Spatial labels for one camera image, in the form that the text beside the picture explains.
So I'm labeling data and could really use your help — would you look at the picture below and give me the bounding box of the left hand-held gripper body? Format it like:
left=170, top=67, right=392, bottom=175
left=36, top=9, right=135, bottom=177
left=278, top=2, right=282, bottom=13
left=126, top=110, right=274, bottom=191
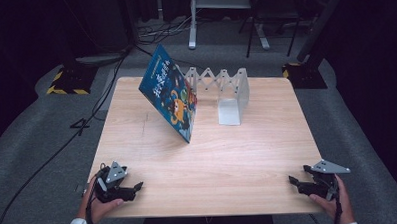
left=94, top=159, right=138, bottom=204

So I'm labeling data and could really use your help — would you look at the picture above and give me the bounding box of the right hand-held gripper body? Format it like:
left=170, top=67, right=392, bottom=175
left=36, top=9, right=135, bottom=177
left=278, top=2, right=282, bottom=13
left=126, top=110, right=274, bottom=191
left=310, top=158, right=353, bottom=202

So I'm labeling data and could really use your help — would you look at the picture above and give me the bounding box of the blue cartoon picture book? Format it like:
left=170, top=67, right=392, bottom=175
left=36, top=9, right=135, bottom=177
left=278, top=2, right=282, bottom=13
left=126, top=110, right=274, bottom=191
left=136, top=41, right=201, bottom=146

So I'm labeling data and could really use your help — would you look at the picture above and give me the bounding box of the grey expandable book rack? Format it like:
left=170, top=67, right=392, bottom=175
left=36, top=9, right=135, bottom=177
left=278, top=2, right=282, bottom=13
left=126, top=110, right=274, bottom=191
left=176, top=64, right=252, bottom=129

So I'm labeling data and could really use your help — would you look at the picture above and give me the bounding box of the person's left hand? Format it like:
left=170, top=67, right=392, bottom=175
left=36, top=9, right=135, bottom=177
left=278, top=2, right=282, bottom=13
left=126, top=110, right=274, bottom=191
left=76, top=175, right=125, bottom=224

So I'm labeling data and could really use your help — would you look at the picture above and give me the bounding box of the person's right hand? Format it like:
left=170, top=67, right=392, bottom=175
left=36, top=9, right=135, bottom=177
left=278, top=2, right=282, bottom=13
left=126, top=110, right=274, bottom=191
left=308, top=173, right=356, bottom=224

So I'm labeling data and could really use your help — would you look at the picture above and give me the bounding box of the black striped stand base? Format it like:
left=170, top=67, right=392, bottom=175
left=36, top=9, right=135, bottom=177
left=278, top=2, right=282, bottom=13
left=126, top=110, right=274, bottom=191
left=281, top=60, right=329, bottom=91
left=45, top=63, right=100, bottom=97

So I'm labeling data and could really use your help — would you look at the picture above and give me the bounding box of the grey flat floor plate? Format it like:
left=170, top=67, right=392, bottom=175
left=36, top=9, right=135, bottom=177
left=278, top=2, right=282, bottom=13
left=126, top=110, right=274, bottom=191
left=74, top=51, right=127, bottom=67

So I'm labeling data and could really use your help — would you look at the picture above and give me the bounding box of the grey metal pole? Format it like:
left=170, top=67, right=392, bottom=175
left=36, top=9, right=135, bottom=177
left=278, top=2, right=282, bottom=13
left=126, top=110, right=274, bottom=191
left=295, top=0, right=352, bottom=65

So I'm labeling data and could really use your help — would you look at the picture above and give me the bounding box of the black chair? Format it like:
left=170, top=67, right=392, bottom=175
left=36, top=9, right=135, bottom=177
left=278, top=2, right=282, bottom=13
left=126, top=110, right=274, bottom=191
left=237, top=0, right=303, bottom=60

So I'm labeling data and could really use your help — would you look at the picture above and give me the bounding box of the right hand-held gripper cable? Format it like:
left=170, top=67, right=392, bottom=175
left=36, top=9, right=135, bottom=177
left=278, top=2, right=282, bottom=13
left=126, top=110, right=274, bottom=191
left=330, top=186, right=344, bottom=224

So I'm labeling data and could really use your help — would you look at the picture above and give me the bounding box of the hand-held gripper cable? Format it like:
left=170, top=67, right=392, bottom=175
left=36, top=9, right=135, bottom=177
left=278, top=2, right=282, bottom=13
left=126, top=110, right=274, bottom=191
left=82, top=163, right=108, bottom=224
left=330, top=186, right=344, bottom=224

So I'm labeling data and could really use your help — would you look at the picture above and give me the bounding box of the left hand-held gripper cable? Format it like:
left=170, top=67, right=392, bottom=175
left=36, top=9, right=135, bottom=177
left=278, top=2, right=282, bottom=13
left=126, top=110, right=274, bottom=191
left=82, top=163, right=108, bottom=224

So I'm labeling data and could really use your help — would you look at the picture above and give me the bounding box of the long black floor cable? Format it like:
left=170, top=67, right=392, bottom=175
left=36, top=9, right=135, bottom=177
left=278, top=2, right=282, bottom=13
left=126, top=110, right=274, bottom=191
left=0, top=43, right=141, bottom=224

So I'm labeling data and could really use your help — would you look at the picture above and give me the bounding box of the bundle of floor cables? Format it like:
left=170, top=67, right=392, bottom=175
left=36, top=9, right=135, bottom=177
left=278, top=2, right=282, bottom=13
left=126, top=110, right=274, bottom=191
left=136, top=11, right=193, bottom=46

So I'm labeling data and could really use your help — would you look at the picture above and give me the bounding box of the white desk frame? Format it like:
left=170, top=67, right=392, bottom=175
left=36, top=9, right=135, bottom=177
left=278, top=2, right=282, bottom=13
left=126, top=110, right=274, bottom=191
left=186, top=0, right=272, bottom=54

